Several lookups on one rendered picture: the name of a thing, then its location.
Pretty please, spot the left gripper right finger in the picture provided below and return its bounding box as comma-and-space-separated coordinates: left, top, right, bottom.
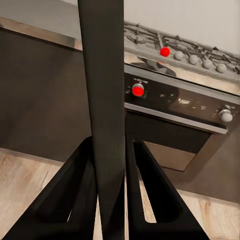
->
125, 133, 210, 240

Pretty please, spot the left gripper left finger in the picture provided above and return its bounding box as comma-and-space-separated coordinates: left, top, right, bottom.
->
2, 136, 98, 240

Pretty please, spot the poster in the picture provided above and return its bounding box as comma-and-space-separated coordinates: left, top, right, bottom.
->
77, 0, 125, 240

